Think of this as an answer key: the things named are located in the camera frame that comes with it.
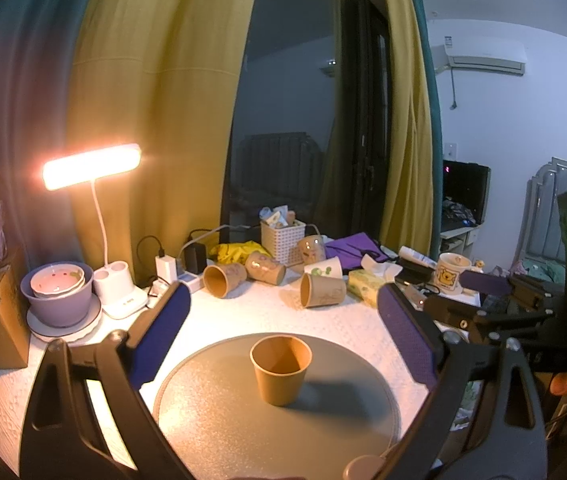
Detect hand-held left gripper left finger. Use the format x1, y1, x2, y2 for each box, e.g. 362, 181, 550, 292
18, 280, 194, 480

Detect green tissue pack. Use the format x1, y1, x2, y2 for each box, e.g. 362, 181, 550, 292
347, 254, 403, 309

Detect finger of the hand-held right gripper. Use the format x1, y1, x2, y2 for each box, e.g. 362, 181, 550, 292
462, 269, 559, 311
423, 294, 554, 343

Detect white round plate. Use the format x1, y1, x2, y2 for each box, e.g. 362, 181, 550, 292
26, 294, 102, 343

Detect dark glass sliding door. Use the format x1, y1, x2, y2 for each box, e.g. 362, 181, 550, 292
220, 0, 394, 261

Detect plain brown paper cup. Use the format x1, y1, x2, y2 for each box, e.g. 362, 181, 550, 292
250, 336, 312, 407

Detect white charger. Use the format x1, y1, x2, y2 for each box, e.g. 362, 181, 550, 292
154, 255, 179, 286

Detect black power adapter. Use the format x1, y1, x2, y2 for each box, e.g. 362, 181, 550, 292
184, 243, 208, 275

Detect white power strip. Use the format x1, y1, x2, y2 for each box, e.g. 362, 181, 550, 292
146, 271, 205, 306

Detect grey round tray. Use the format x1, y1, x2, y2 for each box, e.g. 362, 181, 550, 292
152, 332, 402, 480

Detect black monitor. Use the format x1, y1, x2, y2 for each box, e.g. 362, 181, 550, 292
442, 160, 491, 226

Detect wide teal curtain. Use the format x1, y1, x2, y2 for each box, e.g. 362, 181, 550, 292
0, 0, 109, 261

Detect white green-printed paper cup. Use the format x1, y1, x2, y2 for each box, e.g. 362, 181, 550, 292
303, 257, 343, 279

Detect narrow yellow curtain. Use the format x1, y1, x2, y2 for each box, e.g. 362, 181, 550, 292
374, 0, 435, 257

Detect white desk lamp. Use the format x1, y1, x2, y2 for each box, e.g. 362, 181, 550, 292
42, 143, 150, 319

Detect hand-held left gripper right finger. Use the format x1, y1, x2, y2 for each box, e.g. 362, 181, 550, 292
377, 283, 550, 480

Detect purple bowl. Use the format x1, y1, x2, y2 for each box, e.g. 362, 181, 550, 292
20, 261, 95, 329

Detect purple cloth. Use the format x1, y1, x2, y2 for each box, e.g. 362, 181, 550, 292
324, 232, 397, 272

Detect printed brown paper cup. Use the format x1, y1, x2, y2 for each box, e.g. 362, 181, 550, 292
299, 272, 347, 309
297, 234, 327, 264
245, 252, 287, 286
202, 262, 248, 299

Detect grey padded headboard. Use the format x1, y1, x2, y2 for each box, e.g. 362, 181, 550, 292
527, 156, 567, 267

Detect yellow cloth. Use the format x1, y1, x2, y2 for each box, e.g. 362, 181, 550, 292
207, 241, 270, 264

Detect white air conditioner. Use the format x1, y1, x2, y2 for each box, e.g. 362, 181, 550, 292
444, 36, 528, 77

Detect white pink-rimmed bowl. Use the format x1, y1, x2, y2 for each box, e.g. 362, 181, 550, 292
30, 266, 86, 298

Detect white side desk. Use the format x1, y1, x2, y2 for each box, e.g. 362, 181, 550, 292
439, 224, 483, 262

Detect wide yellow curtain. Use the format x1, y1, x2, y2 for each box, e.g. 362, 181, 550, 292
61, 0, 264, 288

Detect white woven basket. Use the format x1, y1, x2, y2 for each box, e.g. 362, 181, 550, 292
260, 219, 307, 267

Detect white tube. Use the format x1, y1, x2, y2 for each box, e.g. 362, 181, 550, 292
397, 246, 439, 268

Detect white bear mug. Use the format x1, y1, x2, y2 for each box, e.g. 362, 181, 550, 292
433, 253, 472, 296

